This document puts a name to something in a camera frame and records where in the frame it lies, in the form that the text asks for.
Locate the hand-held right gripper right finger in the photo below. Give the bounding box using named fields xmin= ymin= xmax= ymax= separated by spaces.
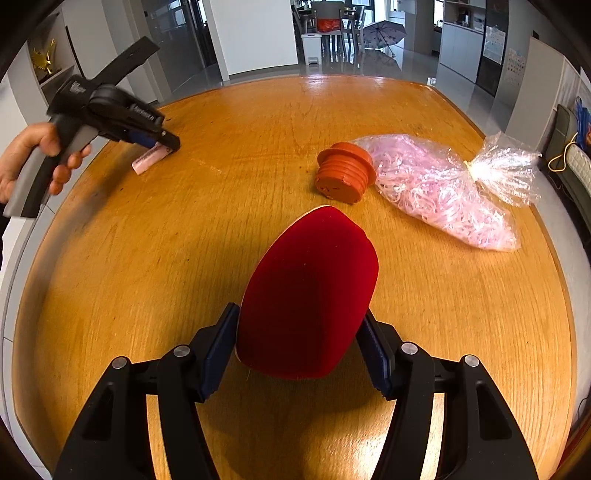
xmin=360 ymin=308 xmax=540 ymax=480

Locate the person's left hand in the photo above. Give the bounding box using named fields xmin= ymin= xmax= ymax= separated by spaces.
xmin=0 ymin=122 xmax=93 ymax=204

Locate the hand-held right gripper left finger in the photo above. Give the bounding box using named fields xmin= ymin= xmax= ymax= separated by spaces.
xmin=54 ymin=302 xmax=241 ymax=480

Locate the yellow cable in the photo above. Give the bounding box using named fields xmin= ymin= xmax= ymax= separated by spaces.
xmin=549 ymin=133 xmax=581 ymax=173

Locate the white partition panel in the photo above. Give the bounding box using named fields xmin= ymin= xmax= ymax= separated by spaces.
xmin=504 ymin=37 xmax=567 ymax=139

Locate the small pink tube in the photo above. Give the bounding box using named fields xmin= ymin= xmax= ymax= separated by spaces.
xmin=132 ymin=143 xmax=171 ymax=175

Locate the orange threaded plastic plug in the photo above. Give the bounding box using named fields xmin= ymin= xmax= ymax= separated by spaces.
xmin=316 ymin=142 xmax=378 ymax=205

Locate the grey dining chair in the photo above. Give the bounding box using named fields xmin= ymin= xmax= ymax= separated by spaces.
xmin=310 ymin=1 xmax=348 ymax=58

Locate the red table tennis paddle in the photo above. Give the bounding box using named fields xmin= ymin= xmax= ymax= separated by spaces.
xmin=235 ymin=205 xmax=380 ymax=380

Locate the white pedal bin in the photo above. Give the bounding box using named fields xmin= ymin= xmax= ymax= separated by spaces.
xmin=301 ymin=33 xmax=324 ymax=66

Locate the white cabinet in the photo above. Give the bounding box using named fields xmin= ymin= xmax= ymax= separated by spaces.
xmin=438 ymin=21 xmax=485 ymax=84

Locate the glass door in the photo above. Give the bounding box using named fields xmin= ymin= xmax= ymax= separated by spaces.
xmin=157 ymin=0 xmax=219 ymax=93

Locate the dark sofa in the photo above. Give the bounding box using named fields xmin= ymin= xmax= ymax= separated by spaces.
xmin=545 ymin=104 xmax=591 ymax=224

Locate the round wooden table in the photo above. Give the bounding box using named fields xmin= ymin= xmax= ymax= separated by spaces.
xmin=11 ymin=74 xmax=578 ymax=480

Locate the patterned open umbrella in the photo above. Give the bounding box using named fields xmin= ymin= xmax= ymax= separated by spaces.
xmin=362 ymin=19 xmax=408 ymax=49

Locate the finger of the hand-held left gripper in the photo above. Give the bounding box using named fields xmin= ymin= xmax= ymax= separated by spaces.
xmin=95 ymin=38 xmax=161 ymax=87
xmin=117 ymin=130 xmax=182 ymax=151

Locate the clear bag of pink strips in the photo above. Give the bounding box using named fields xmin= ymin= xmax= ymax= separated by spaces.
xmin=353 ymin=131 xmax=542 ymax=252

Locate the golden eagle statue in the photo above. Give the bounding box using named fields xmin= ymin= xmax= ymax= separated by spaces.
xmin=31 ymin=39 xmax=61 ymax=75

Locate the cream ribbed pad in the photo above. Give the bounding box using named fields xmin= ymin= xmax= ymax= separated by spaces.
xmin=561 ymin=143 xmax=591 ymax=195

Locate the blue bag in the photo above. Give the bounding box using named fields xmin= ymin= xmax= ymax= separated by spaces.
xmin=574 ymin=97 xmax=591 ymax=151

